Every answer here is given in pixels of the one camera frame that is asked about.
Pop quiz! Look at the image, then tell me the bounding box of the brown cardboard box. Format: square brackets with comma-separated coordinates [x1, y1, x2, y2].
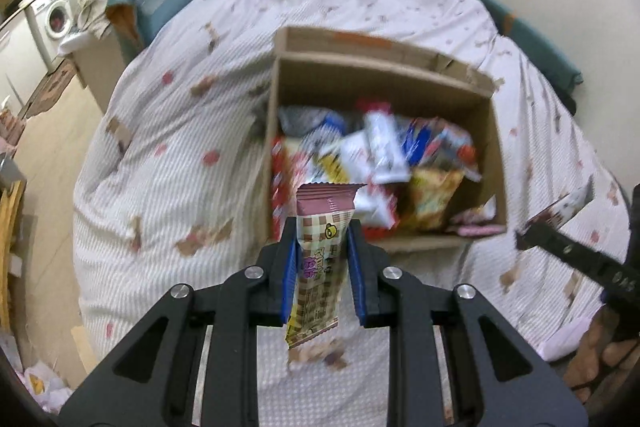
[262, 26, 508, 253]

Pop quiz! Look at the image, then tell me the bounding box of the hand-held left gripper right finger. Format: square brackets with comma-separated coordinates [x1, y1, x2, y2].
[347, 219, 591, 427]

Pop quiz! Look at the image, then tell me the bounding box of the white washing machine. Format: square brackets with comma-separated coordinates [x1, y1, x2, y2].
[27, 0, 76, 62]

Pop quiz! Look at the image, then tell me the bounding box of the person's right hand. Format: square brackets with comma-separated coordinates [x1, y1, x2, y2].
[564, 304, 640, 403]

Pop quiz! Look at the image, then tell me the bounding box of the pile of snack packets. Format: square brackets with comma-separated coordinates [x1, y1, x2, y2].
[270, 99, 498, 240]

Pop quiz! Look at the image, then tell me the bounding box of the brown white snack packet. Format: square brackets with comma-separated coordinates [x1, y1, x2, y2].
[530, 187, 596, 233]

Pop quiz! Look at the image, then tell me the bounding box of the brown checkered wafer packet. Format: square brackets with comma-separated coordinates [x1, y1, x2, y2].
[284, 183, 369, 350]

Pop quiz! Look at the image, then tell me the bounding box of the orange yellow snack packet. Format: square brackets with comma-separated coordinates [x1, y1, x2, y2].
[407, 167, 466, 233]

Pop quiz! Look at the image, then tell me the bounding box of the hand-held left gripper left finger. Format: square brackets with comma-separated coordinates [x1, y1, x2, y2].
[57, 217, 301, 427]

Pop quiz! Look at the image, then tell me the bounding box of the yellow wooden chair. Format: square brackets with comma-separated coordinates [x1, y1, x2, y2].
[0, 157, 28, 333]

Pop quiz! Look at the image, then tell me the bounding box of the brown floor mat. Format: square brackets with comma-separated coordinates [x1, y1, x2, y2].
[20, 59, 76, 118]

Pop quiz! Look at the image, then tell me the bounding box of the white base cabinet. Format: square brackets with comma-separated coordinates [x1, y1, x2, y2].
[0, 14, 48, 108]

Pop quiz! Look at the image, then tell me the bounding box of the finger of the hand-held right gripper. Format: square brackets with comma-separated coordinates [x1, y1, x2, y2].
[515, 217, 608, 280]

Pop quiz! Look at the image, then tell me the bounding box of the beige wooden cabinet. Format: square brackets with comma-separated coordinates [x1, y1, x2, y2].
[75, 42, 126, 112]

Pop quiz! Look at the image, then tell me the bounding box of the white plastic bag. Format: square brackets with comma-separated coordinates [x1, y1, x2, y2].
[15, 357, 76, 413]

